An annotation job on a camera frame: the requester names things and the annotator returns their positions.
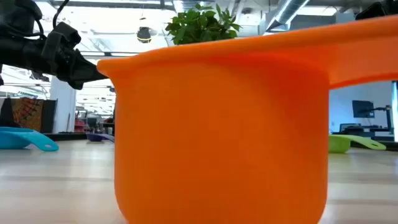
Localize patterned orange wall hanging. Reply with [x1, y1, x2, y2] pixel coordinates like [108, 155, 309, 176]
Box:
[11, 98, 44, 131]

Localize black panel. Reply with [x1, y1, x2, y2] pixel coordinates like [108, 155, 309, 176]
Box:
[42, 98, 58, 134]

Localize black ceiling dome camera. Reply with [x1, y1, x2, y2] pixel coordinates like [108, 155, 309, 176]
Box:
[136, 26, 152, 44]

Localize blue desk with equipment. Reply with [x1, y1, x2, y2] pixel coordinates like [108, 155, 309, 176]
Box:
[331, 123, 395, 141]

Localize green measuring cup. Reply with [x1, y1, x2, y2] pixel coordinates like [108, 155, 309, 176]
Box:
[328, 134, 387, 154]

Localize green leafy potted tree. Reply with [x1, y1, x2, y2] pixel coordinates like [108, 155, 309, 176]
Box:
[164, 3, 243, 46]

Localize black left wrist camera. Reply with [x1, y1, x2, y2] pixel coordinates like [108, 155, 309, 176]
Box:
[42, 21, 82, 63]

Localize silver ceiling air duct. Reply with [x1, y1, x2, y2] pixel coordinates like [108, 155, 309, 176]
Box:
[264, 0, 312, 32]

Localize teal measuring cup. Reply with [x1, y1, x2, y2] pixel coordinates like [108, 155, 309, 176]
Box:
[0, 126, 60, 152]

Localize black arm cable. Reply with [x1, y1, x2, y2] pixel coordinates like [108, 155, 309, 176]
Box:
[52, 0, 70, 30]

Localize dark wall monitor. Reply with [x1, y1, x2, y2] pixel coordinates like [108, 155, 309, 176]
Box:
[352, 100, 375, 119]

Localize purple measuring cup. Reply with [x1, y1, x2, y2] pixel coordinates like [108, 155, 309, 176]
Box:
[86, 133, 115, 143]

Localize orange measuring cup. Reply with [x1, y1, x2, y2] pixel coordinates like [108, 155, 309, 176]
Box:
[96, 15, 398, 224]

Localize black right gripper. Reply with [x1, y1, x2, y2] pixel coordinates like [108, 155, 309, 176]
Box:
[355, 0, 398, 21]

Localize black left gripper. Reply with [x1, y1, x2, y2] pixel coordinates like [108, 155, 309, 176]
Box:
[21, 39, 108, 90]

